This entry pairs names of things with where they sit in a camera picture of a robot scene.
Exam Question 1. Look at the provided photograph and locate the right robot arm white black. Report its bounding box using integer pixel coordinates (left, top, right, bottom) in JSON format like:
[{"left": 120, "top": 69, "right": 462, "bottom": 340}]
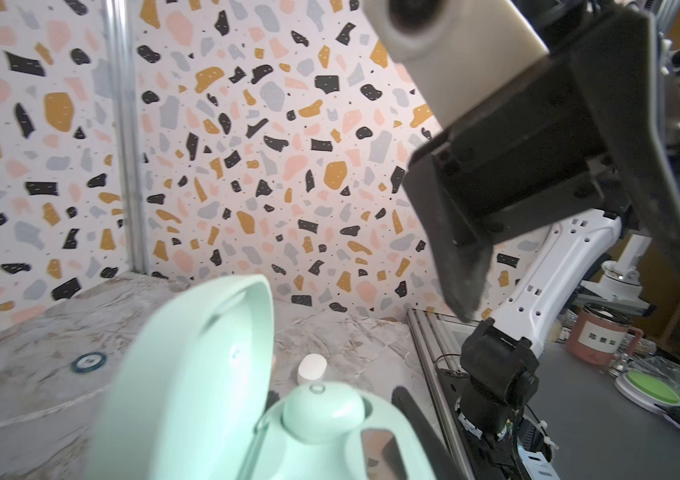
[{"left": 388, "top": 1, "right": 680, "bottom": 479}]

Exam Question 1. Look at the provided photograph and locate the green disc scale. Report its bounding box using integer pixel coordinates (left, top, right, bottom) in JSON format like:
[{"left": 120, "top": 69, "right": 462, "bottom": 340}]
[{"left": 615, "top": 370, "right": 680, "bottom": 415}]

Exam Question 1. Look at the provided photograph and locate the mint green earbud case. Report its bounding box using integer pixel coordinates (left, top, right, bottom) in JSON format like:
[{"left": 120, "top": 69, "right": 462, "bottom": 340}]
[{"left": 85, "top": 274, "right": 435, "bottom": 479}]

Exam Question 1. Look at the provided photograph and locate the mint earbud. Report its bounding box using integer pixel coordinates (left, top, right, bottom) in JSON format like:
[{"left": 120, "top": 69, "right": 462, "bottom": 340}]
[{"left": 282, "top": 382, "right": 366, "bottom": 445}]

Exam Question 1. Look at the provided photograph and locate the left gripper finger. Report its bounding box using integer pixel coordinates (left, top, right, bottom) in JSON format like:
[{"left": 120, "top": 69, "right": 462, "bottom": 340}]
[{"left": 392, "top": 386, "right": 465, "bottom": 480}]

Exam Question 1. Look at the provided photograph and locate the red labelled container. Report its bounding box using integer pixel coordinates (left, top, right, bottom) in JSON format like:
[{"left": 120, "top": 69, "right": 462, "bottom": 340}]
[{"left": 565, "top": 303, "right": 644, "bottom": 366}]

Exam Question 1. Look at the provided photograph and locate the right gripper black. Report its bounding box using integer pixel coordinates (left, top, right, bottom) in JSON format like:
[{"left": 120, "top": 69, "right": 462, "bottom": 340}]
[{"left": 403, "top": 5, "right": 680, "bottom": 321}]

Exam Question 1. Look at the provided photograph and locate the small black ring marker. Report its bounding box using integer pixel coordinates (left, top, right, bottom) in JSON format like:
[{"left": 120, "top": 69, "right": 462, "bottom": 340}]
[{"left": 70, "top": 352, "right": 107, "bottom": 374}]

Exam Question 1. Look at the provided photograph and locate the white earbud charging case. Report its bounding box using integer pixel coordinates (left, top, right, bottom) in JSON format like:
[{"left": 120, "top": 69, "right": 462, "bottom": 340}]
[{"left": 297, "top": 353, "right": 328, "bottom": 385}]

